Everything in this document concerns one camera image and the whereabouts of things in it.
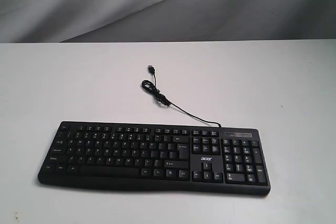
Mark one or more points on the black Acer keyboard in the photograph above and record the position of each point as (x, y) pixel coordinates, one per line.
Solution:
(154, 157)

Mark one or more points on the grey backdrop cloth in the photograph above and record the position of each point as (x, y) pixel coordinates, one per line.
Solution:
(165, 20)

